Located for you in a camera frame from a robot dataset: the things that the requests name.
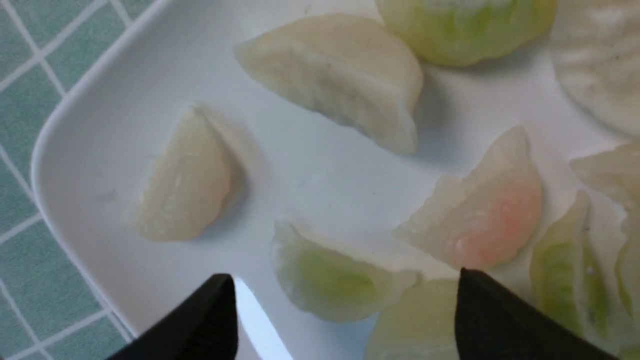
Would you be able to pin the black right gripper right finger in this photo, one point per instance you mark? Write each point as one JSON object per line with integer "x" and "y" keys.
{"x": 493, "y": 323}

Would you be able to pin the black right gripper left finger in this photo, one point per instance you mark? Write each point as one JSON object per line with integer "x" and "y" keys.
{"x": 203, "y": 327}

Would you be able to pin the green dumpling plate front right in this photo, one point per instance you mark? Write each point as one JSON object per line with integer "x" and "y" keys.
{"x": 420, "y": 326}

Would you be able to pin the small green dumpling plate middle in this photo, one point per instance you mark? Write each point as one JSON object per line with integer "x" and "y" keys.
{"x": 567, "y": 280}

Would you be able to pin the pink dumpling plate centre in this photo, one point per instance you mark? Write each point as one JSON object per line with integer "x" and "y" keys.
{"x": 484, "y": 219}

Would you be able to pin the green dumpling plate front centre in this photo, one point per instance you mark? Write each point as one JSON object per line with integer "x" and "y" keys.
{"x": 330, "y": 283}

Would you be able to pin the white square plate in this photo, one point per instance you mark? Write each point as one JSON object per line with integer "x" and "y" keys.
{"x": 95, "y": 153}

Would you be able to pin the green dumpling plate left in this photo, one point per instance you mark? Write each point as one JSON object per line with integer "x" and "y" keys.
{"x": 462, "y": 33}

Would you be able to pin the white dumpling plate front left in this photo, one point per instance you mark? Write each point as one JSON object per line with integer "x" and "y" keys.
{"x": 348, "y": 68}

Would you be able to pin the white round dumpling on plate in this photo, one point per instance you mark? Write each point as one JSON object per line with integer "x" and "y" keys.
{"x": 595, "y": 51}

